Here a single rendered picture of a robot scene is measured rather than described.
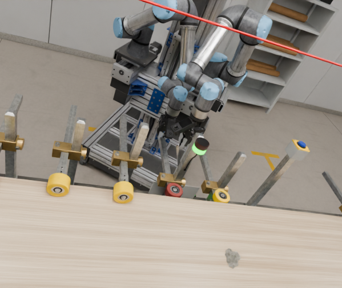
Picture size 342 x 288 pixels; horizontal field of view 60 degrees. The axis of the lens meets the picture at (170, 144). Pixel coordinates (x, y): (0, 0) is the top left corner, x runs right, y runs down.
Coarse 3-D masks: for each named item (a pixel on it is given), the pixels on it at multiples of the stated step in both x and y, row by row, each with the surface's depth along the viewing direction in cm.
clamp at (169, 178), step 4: (160, 176) 144; (168, 176) 146; (172, 176) 147; (160, 180) 142; (164, 180) 143; (168, 180) 144; (172, 180) 145; (184, 180) 147; (160, 184) 144; (164, 184) 145; (180, 184) 146; (184, 184) 147
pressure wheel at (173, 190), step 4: (168, 184) 137; (172, 184) 137; (176, 184) 138; (168, 188) 135; (172, 188) 136; (176, 188) 137; (180, 188) 137; (164, 192) 136; (168, 192) 133; (172, 192) 134; (176, 192) 135; (180, 192) 135; (168, 196) 134; (172, 196) 133; (176, 196) 133; (180, 196) 135
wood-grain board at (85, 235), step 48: (0, 192) 106; (96, 192) 120; (0, 240) 94; (48, 240) 99; (96, 240) 105; (144, 240) 112; (192, 240) 119; (240, 240) 128; (288, 240) 137; (336, 240) 149
